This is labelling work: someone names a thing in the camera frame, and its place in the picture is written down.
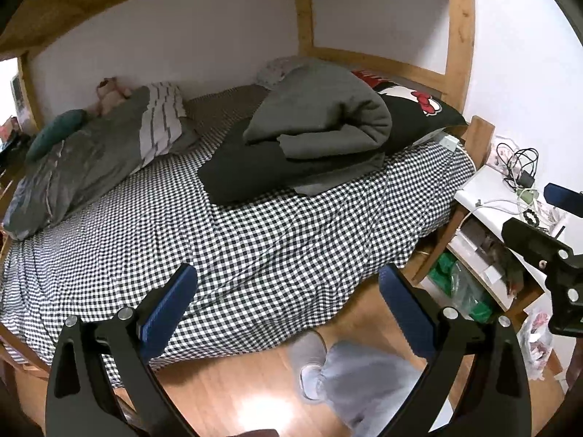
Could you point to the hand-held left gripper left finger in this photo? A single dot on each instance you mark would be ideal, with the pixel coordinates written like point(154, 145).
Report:
point(168, 314)

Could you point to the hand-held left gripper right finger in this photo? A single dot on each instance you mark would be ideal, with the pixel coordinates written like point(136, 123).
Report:
point(405, 314)

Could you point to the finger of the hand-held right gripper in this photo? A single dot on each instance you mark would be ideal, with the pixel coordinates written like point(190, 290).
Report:
point(533, 243)
point(564, 200)

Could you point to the black garment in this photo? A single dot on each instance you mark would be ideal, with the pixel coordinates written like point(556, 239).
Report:
point(246, 173)

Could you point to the grey zip hoodie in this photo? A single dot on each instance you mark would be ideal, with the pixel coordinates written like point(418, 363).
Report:
point(319, 114)

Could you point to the green white charger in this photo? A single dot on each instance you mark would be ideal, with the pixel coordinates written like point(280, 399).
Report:
point(528, 196)

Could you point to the green plastic bag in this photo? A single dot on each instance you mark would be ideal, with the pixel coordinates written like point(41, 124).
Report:
point(444, 271)

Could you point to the white plastic bag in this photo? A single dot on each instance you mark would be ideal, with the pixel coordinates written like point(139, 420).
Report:
point(537, 346)

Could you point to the clear plastic bag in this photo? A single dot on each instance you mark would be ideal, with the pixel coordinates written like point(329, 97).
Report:
point(467, 289)

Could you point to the white nightstand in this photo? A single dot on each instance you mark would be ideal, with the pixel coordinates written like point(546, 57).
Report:
point(478, 186)

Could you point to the black white checkered bed sheet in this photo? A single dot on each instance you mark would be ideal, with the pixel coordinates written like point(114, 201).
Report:
point(227, 259)

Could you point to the person's right slipper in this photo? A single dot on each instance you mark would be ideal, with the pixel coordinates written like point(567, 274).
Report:
point(307, 348)

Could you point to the person's slipper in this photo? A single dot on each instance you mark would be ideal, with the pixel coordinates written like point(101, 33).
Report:
point(312, 382)
point(307, 348)

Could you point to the person's left slipper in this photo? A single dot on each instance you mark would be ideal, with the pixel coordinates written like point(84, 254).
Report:
point(312, 382)

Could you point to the small white box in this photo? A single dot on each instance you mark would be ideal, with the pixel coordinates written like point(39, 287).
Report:
point(448, 141)

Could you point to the grey duvet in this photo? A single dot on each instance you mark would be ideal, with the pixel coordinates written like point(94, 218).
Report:
point(82, 164)

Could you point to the white striped pillow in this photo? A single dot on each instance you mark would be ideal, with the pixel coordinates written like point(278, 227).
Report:
point(159, 123)

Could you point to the teal pillow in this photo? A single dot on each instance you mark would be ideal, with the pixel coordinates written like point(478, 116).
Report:
point(54, 132)

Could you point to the pink plush toy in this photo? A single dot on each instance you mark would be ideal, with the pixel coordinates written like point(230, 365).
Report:
point(111, 95)

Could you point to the wooden bunk bed frame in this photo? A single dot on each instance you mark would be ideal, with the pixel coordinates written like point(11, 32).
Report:
point(460, 32)

